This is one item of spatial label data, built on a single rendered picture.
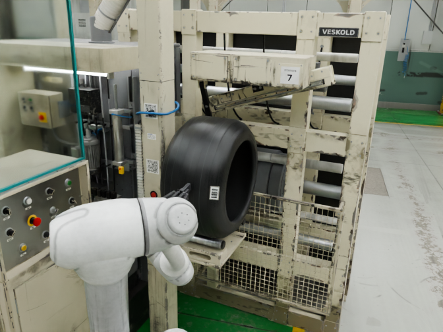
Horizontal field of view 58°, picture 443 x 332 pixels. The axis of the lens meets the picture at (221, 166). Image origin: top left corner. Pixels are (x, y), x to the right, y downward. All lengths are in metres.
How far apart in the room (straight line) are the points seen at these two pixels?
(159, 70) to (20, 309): 1.23
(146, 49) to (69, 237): 1.28
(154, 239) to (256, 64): 1.32
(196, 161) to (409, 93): 9.79
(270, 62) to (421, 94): 9.48
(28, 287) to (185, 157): 0.90
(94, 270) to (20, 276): 1.09
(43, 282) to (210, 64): 1.32
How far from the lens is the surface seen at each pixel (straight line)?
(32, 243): 2.04
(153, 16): 1.97
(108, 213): 0.88
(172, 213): 0.86
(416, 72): 11.24
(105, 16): 2.49
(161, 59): 1.96
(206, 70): 2.14
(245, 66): 2.05
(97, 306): 1.05
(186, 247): 2.06
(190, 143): 1.81
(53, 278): 2.13
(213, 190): 1.74
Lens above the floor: 1.92
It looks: 19 degrees down
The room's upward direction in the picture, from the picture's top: 2 degrees clockwise
